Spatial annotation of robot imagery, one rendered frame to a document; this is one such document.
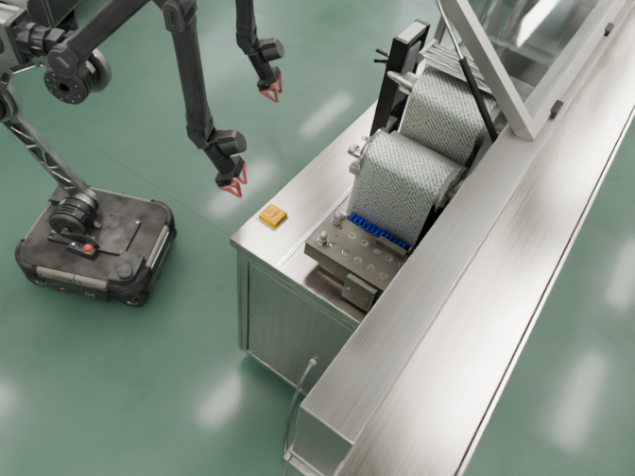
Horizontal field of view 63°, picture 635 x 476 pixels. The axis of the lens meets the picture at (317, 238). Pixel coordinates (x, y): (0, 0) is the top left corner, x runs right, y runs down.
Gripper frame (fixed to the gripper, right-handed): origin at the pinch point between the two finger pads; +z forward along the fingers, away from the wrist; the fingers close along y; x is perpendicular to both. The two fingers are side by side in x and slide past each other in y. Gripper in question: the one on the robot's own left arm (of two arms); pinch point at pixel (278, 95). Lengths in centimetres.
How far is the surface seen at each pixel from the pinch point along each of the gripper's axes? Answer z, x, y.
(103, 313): 58, 111, -54
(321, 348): 57, -9, -76
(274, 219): 16, -4, -50
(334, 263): 19, -28, -69
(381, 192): 10, -44, -51
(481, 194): -25, -78, -93
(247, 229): 14, 5, -54
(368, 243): 23, -37, -59
